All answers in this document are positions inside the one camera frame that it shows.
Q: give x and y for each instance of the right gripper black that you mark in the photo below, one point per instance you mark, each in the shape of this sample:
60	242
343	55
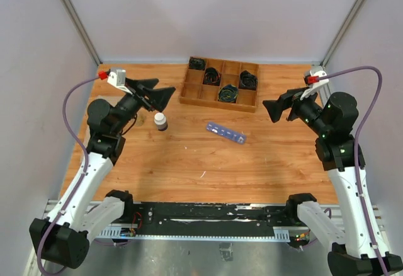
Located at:
275	108

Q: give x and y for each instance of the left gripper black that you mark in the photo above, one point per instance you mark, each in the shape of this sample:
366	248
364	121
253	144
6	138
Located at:
158	98

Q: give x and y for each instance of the white pill bottle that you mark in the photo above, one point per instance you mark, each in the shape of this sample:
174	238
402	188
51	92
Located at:
160	121

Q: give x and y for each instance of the blue weekly pill organizer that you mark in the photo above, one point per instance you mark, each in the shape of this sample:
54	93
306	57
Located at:
226	133

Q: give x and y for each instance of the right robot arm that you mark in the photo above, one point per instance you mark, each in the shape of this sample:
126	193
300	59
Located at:
358	248

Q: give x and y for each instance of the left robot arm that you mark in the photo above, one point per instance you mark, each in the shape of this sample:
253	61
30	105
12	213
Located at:
106	123

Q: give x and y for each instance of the rolled tie right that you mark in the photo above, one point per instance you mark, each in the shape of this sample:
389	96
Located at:
248	81

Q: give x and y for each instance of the wooden compartment tray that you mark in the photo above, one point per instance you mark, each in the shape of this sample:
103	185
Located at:
194	92

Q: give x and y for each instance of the rolled tie top left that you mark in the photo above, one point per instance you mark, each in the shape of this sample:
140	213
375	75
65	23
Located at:
196	63

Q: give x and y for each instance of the rolled tie green pattern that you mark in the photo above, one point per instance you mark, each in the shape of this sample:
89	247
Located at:
228	94

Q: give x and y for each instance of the rolled tie orange stripes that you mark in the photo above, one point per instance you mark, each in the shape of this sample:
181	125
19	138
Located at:
211	77

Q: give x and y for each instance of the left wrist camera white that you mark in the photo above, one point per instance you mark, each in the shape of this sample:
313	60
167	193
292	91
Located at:
117	79

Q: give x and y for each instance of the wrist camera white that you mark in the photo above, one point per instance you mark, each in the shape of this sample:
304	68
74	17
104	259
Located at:
117	79
314	82

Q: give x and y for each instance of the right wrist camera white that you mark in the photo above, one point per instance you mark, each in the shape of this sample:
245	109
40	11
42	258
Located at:
314	82

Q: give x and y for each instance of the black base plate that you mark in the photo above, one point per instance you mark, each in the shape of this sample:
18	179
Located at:
171	220

